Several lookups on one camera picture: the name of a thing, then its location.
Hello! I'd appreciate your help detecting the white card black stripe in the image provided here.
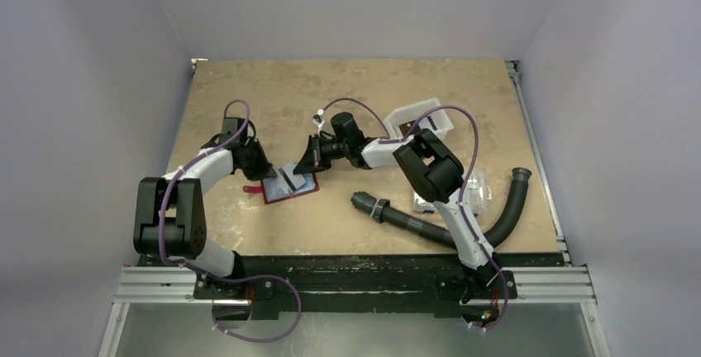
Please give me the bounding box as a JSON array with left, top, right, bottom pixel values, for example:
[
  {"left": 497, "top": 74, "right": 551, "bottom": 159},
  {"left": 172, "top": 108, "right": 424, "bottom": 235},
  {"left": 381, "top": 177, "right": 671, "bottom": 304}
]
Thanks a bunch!
[{"left": 278, "top": 163, "right": 306, "bottom": 192}]

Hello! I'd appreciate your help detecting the red leather card holder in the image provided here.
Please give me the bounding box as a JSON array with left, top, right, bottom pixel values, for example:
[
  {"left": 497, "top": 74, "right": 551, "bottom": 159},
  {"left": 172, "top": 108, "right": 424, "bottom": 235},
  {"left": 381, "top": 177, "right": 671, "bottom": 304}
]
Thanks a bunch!
[{"left": 243, "top": 173, "right": 320, "bottom": 205}]

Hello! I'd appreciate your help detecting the white plastic tray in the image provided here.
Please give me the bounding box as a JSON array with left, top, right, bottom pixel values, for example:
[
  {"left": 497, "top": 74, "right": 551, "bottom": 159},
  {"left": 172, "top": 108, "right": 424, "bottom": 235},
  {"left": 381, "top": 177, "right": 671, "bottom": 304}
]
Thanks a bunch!
[{"left": 382, "top": 97, "right": 455, "bottom": 145}]

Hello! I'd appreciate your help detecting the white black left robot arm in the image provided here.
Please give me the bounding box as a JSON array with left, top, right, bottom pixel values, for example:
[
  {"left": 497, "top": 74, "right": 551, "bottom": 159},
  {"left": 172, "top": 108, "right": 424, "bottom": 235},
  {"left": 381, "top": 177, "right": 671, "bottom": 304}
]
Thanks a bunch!
[{"left": 132, "top": 117, "right": 275, "bottom": 298}]

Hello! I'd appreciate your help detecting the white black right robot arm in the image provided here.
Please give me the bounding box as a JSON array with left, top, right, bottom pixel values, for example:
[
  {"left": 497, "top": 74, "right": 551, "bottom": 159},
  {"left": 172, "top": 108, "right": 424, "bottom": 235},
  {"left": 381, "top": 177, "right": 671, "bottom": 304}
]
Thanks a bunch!
[{"left": 293, "top": 112, "right": 508, "bottom": 297}]

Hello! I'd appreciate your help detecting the clear plastic screw box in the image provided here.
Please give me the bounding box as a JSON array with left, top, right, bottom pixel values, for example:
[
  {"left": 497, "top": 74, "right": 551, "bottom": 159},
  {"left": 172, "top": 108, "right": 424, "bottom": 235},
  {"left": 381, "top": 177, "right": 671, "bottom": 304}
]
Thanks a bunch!
[{"left": 412, "top": 169, "right": 491, "bottom": 217}]

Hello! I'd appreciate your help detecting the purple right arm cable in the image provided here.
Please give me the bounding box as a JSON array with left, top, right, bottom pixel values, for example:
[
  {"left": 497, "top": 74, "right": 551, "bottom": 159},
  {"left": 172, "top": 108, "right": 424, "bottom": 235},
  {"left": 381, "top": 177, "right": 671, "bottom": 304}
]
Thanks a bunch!
[{"left": 312, "top": 97, "right": 510, "bottom": 334}]

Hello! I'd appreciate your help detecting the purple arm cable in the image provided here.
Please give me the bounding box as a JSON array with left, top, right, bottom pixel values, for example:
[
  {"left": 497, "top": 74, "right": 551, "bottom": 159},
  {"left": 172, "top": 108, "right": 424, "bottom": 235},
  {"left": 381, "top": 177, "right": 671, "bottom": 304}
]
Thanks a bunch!
[
  {"left": 159, "top": 99, "right": 303, "bottom": 344},
  {"left": 312, "top": 97, "right": 510, "bottom": 334}
]

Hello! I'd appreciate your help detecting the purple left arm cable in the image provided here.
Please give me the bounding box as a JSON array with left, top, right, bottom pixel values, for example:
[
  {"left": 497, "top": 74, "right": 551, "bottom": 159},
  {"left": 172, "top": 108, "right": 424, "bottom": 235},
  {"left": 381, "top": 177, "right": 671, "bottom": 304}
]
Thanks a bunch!
[{"left": 159, "top": 99, "right": 303, "bottom": 344}]

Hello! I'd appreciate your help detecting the black corrugated hose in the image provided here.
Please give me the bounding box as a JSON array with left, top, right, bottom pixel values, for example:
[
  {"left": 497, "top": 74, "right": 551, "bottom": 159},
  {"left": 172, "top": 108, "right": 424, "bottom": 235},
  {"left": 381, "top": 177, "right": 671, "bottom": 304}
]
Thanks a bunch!
[{"left": 350, "top": 167, "right": 533, "bottom": 251}]

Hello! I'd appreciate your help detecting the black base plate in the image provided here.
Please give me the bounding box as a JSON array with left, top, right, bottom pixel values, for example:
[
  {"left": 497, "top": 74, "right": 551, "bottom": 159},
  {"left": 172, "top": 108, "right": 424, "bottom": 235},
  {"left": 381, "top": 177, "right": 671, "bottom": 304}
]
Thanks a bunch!
[{"left": 193, "top": 254, "right": 517, "bottom": 321}]

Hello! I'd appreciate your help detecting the aluminium frame rail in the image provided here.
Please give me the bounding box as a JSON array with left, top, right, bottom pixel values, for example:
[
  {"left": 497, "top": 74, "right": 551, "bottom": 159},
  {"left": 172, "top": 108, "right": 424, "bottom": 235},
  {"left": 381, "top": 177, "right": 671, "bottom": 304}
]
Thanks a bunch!
[{"left": 114, "top": 265, "right": 595, "bottom": 308}]

